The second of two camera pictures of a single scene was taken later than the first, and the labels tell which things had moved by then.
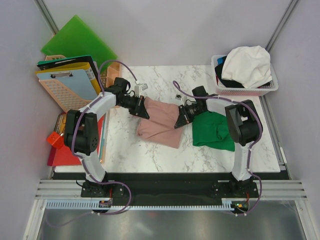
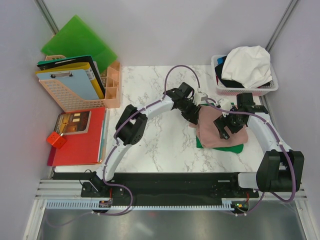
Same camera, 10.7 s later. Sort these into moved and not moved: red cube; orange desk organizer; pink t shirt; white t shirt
Moved: pink t shirt
Not moved: orange desk organizer; white t shirt; red cube
